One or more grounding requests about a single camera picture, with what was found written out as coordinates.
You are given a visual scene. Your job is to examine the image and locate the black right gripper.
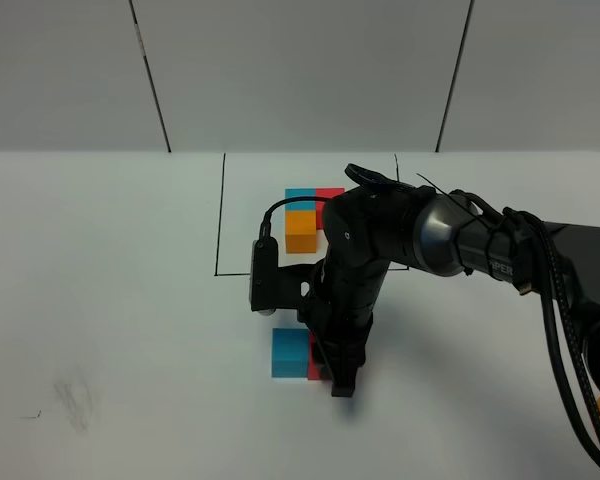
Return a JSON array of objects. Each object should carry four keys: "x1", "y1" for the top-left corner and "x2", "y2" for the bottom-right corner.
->
[{"x1": 294, "y1": 257, "x2": 381, "y2": 399}]

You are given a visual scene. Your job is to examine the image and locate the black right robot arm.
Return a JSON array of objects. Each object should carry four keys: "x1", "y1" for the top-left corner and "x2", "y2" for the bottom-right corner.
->
[{"x1": 308, "y1": 165, "x2": 600, "y2": 397}]

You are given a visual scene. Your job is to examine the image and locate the template orange cube block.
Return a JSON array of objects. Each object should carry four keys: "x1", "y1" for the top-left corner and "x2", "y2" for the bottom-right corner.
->
[{"x1": 285, "y1": 210, "x2": 317, "y2": 254}]

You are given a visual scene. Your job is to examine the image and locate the template blue cube block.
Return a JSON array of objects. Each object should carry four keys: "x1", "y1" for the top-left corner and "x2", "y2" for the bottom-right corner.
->
[{"x1": 285, "y1": 188, "x2": 315, "y2": 212}]

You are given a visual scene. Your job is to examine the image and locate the template red cube block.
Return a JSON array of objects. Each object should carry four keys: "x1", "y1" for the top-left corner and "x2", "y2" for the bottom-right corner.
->
[{"x1": 315, "y1": 187, "x2": 345, "y2": 230}]

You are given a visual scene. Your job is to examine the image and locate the black right camera cable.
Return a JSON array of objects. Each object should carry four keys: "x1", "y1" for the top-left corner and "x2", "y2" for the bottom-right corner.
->
[{"x1": 257, "y1": 197, "x2": 331, "y2": 244}]

